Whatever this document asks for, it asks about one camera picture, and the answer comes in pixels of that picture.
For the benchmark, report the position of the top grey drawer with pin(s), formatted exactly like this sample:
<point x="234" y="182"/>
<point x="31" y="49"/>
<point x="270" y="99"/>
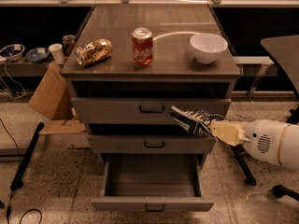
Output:
<point x="116" y="110"/>

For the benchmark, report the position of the white paper cup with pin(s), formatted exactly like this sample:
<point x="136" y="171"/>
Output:
<point x="57" y="53"/>

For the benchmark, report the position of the dark round table top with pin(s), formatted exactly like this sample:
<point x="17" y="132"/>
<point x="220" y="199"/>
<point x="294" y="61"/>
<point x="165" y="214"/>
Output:
<point x="284" y="51"/>

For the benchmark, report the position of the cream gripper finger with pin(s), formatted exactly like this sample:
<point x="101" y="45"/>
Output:
<point x="229" y="132"/>

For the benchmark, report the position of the grey drawer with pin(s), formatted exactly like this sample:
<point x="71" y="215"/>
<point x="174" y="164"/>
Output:
<point x="152" y="183"/>
<point x="156" y="144"/>
<point x="116" y="110"/>

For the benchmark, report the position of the blue bowl right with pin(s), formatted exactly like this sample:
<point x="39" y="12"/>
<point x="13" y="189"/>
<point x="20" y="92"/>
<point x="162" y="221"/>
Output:
<point x="38" y="55"/>

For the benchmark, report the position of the blue chip bag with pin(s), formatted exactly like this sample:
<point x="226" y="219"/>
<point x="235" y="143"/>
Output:
<point x="195" y="122"/>

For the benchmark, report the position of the black caster foot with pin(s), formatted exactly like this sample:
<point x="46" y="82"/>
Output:
<point x="279" y="191"/>

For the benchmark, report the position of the white bowl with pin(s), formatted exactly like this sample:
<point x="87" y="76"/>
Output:
<point x="207" y="47"/>

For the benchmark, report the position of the brown glass jar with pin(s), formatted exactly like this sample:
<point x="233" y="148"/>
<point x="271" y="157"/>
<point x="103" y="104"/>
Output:
<point x="68" y="42"/>

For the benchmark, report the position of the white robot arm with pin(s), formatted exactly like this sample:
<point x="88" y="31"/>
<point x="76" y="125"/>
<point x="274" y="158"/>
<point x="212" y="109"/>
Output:
<point x="288" y="152"/>

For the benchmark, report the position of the black pole left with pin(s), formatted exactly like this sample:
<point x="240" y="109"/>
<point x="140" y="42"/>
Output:
<point x="17" y="181"/>

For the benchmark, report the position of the bottom grey drawer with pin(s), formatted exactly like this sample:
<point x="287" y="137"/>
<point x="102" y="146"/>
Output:
<point x="152" y="183"/>

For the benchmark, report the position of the middle grey drawer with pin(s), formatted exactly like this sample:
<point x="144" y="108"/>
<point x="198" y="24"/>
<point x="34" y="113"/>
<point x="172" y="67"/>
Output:
<point x="156" y="144"/>

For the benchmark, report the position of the blue bowl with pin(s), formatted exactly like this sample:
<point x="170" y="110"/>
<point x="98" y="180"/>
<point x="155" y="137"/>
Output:
<point x="38" y="55"/>
<point x="12" y="52"/>

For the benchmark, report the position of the red soda can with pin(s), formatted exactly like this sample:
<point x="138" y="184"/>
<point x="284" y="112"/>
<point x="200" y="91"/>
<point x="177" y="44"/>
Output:
<point x="142" y="42"/>

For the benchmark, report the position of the cardboard box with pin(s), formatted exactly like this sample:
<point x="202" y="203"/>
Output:
<point x="52" y="100"/>

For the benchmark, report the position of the grey drawer cabinet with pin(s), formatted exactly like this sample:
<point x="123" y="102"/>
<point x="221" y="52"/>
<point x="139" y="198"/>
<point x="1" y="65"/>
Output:
<point x="173" y="72"/>

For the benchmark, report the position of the blue bowl left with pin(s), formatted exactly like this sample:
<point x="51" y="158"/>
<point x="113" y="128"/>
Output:
<point x="12" y="52"/>

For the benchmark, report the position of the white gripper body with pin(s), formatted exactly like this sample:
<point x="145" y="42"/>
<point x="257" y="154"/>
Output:
<point x="263" y="139"/>

